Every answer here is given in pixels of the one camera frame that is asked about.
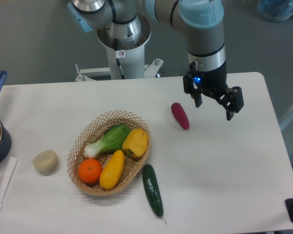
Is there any woven wicker basket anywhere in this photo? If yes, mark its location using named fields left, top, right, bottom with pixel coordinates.
left=67, top=109, right=152, bottom=197

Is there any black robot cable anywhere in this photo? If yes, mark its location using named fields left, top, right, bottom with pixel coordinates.
left=113, top=38, right=126, bottom=80

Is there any clear plastic bag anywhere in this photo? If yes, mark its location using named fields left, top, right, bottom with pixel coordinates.
left=257, top=0, right=293, bottom=22

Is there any beige potato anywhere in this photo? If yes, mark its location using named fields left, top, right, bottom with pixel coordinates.
left=33, top=150, right=58, bottom=172

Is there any dark green cucumber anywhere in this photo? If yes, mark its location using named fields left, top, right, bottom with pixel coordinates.
left=142, top=164, right=167, bottom=224

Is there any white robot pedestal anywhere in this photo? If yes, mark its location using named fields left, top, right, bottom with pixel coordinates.
left=74, top=14, right=165, bottom=82

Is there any green bok choy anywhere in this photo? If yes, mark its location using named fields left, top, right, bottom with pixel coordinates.
left=84, top=124, right=131, bottom=158

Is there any yellow mango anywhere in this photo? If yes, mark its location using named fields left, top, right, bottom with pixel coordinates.
left=99, top=150, right=125, bottom=190

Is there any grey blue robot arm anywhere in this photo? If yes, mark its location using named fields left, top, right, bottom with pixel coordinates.
left=68, top=0, right=244, bottom=120

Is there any purple sweet potato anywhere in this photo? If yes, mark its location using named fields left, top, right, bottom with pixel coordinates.
left=171, top=102, right=190, bottom=130

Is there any orange fruit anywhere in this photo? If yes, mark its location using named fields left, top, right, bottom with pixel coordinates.
left=78, top=158, right=103, bottom=184

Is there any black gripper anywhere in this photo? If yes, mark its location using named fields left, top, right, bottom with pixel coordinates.
left=183, top=61, right=244, bottom=121

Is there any yellow bell pepper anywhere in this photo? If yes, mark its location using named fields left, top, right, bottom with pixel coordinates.
left=122, top=128, right=148, bottom=157

